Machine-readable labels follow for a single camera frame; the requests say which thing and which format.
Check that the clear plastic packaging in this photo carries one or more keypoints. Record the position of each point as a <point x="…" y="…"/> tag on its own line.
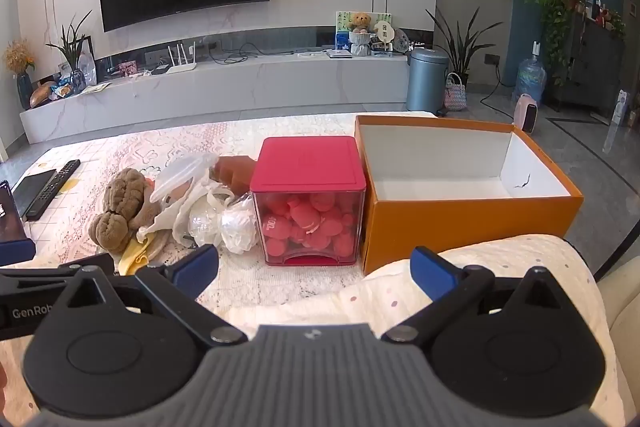
<point x="177" y="177"/>

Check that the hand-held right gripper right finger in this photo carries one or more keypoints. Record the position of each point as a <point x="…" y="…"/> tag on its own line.
<point x="432" y="268"/>

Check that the brown walnut plush toy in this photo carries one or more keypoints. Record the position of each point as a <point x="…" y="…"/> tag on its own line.
<point x="122" y="202"/>

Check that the woven pink handbag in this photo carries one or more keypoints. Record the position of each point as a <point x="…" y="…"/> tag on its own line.
<point x="455" y="97"/>

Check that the white spray bottle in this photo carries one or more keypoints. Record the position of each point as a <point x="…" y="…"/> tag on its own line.
<point x="621" y="107"/>

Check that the red lidded clear box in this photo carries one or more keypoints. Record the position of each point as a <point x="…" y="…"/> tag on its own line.
<point x="306" y="162"/>

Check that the white marble television console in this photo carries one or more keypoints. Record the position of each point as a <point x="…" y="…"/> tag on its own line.
<point x="225" y="89"/>

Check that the pile of red sponge eggs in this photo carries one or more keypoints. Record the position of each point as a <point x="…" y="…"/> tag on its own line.
<point x="300" y="222"/>

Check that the blue water jug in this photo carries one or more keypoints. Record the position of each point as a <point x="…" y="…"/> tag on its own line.
<point x="529" y="79"/>

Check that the small brown teddy bear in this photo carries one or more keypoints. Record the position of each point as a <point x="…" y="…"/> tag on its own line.
<point x="360" y="22"/>

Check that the pink space heater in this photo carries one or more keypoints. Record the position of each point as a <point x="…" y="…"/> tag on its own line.
<point x="526" y="113"/>

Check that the yellow soft cloth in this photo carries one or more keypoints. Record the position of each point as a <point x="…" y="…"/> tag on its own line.
<point x="132" y="257"/>

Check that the blue vase with yellow flowers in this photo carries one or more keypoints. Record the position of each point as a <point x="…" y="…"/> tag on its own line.
<point x="22" y="82"/>

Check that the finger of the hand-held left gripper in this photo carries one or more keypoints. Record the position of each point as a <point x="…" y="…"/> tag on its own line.
<point x="45" y="278"/>
<point x="15" y="252"/>

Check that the green picture board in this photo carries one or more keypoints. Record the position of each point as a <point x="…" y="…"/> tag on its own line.
<point x="342" y="21"/>

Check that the dark grey sideboard cabinet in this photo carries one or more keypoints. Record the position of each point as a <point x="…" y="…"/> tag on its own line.
<point x="595" y="62"/>

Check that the white router with antennas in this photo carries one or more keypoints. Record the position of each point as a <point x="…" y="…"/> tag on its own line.
<point x="181" y="66"/>

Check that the white cloth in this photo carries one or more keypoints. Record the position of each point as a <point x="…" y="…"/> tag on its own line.
<point x="220" y="222"/>

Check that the round hand fan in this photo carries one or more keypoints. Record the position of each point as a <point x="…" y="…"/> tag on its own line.
<point x="386" y="32"/>

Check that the clear plastic bottle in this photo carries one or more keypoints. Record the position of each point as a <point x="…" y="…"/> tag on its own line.
<point x="87" y="69"/>

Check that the brown chocolate plush toy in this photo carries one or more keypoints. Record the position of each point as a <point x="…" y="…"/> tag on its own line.
<point x="237" y="172"/>

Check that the colourful snack bags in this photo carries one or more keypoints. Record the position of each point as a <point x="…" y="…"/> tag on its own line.
<point x="62" y="88"/>

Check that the bushy green potted plant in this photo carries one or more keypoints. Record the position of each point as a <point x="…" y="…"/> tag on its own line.
<point x="555" y="7"/>

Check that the cream sofa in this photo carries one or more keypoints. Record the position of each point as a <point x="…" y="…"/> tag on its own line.
<point x="622" y="307"/>

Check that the black remote control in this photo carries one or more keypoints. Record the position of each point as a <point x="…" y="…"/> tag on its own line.
<point x="54" y="188"/>

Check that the small pink box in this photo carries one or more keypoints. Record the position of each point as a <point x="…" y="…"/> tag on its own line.
<point x="128" y="68"/>

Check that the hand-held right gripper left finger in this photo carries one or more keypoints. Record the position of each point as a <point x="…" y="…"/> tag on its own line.
<point x="197" y="268"/>

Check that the pink lace patterned tablecloth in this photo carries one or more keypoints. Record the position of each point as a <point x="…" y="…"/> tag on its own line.
<point x="150" y="137"/>

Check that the black flat tablet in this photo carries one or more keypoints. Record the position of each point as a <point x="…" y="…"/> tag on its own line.
<point x="34" y="192"/>

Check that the cream dotted quilt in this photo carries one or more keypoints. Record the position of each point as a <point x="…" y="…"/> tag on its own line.
<point x="500" y="252"/>

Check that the long leaf potted plant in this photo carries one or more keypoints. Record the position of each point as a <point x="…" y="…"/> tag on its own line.
<point x="462" y="42"/>

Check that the grey blue pedal trash can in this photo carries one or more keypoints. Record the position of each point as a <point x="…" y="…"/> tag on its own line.
<point x="425" y="79"/>

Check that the green plant in glass vase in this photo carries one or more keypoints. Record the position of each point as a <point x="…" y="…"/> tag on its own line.
<point x="75" y="57"/>

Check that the orange cardboard box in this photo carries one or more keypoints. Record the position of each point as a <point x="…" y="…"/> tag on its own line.
<point x="450" y="219"/>

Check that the brown gourd ornament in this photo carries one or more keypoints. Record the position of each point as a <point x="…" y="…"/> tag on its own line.
<point x="41" y="94"/>

